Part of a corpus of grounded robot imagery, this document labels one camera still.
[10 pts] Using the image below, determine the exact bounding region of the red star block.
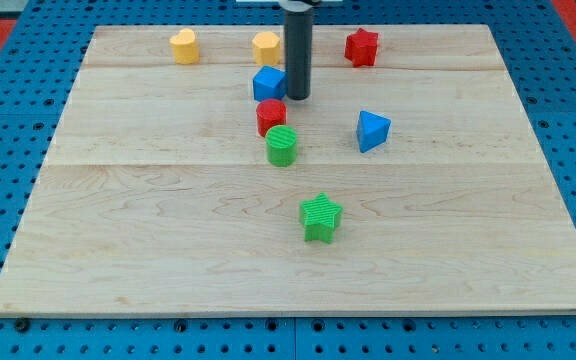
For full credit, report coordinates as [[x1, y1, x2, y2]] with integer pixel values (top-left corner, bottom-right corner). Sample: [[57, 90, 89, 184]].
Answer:
[[344, 28, 379, 67]]

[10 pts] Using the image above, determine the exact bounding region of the light wooden board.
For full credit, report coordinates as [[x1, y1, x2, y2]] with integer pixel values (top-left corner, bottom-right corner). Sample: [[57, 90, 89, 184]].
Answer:
[[0, 25, 576, 319]]

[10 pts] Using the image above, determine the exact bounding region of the red cylinder block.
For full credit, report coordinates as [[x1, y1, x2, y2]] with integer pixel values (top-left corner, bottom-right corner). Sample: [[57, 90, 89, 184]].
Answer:
[[256, 98, 287, 137]]

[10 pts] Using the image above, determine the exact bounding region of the yellow pentagon block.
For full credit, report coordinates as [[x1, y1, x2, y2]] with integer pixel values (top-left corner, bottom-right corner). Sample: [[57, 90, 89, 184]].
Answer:
[[252, 31, 281, 66]]

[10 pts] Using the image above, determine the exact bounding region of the green cylinder block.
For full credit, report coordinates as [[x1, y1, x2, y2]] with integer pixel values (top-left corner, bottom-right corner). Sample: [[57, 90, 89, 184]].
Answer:
[[265, 125, 298, 167]]

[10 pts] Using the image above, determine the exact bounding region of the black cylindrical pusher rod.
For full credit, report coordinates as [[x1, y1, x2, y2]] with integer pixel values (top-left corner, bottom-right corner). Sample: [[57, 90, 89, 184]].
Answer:
[[283, 1, 314, 100]]

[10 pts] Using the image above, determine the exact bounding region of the yellow heart block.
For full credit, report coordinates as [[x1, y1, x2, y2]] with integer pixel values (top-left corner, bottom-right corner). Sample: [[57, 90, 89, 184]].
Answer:
[[169, 28, 200, 65]]

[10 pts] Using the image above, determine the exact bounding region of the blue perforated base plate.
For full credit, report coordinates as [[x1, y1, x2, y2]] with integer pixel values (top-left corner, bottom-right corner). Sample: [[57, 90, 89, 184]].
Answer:
[[0, 1, 576, 359]]

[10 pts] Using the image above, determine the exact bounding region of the blue cube block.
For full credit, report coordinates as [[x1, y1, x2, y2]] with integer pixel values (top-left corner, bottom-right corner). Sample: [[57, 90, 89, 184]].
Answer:
[[253, 66, 286, 102]]

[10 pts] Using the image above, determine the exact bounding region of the green star block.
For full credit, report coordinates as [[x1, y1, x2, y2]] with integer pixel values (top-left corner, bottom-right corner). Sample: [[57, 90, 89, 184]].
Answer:
[[299, 193, 343, 244]]

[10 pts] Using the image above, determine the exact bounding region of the blue triangle block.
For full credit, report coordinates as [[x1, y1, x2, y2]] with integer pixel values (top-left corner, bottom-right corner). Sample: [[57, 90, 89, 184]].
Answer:
[[356, 110, 391, 153]]

